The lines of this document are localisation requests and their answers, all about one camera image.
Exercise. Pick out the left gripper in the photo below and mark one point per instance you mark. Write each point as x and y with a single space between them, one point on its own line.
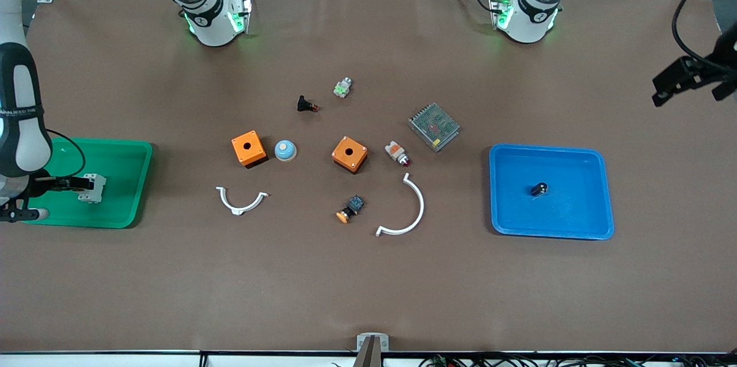
721 59

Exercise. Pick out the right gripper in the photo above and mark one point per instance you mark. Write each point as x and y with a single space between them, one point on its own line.
41 185

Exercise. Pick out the grey white small part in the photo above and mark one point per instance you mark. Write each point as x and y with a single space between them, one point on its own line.
95 188

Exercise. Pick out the small black capacitor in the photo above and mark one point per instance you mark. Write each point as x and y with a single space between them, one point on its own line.
539 189

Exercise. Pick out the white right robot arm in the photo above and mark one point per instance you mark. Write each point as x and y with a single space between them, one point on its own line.
17 113

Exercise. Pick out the green plastic tray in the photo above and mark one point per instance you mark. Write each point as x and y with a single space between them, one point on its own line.
109 182

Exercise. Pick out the brown table mat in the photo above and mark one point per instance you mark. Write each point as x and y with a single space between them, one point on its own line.
173 275

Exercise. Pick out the blue plastic tray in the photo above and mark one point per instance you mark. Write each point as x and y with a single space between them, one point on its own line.
570 205

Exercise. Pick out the small white pipe clamp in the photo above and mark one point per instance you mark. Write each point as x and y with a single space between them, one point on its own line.
236 208

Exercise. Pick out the blue dome buzzer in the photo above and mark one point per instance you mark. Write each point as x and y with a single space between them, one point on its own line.
285 150

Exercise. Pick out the metal mesh power supply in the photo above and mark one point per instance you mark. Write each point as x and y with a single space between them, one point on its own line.
433 127

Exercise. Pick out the yellow mushroom push button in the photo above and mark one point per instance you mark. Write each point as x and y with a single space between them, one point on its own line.
345 216

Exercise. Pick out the green white push button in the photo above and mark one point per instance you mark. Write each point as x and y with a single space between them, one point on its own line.
342 88

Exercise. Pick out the large white pipe clamp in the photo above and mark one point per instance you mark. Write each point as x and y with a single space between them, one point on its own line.
417 205

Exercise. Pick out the orange red indicator lamp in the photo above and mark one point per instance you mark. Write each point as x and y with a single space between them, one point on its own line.
396 152

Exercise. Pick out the orange button enclosure box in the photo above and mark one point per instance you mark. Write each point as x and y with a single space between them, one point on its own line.
349 152
246 148

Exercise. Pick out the black red small switch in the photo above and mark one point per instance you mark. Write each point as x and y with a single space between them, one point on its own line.
304 104

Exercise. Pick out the grey metal table bracket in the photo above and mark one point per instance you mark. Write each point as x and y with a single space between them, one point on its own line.
372 344

